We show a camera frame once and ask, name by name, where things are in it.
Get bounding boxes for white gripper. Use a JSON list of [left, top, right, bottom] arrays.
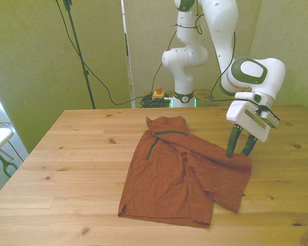
[[225, 98, 272, 158]]

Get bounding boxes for rust red shorts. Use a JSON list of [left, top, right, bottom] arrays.
[[117, 115, 253, 229]]

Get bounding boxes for yellow emergency stop button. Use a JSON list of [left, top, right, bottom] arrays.
[[151, 86, 168, 101]]

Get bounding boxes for white partition edge strip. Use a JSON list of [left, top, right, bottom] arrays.
[[120, 0, 137, 109]]

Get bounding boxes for black tripod stand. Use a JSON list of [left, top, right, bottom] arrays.
[[55, 0, 97, 110]]

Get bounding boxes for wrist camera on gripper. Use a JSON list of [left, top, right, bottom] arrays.
[[254, 105, 281, 130]]

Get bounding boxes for coiled black cable bundle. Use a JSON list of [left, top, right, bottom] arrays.
[[139, 93, 172, 109]]

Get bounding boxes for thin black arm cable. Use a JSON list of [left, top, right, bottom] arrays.
[[150, 5, 262, 107]]

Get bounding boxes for black cable from tripod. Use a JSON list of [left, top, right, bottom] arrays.
[[56, 0, 144, 106]]

